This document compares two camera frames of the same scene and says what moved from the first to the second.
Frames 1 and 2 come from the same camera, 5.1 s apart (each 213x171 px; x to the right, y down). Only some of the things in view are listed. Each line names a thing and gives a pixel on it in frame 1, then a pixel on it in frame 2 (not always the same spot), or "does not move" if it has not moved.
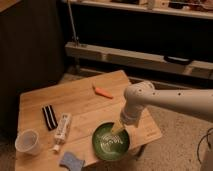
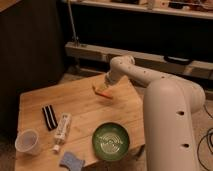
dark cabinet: [32, 54] does not move
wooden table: [66, 116] does not move
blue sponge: [72, 162] does not move
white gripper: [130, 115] → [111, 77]
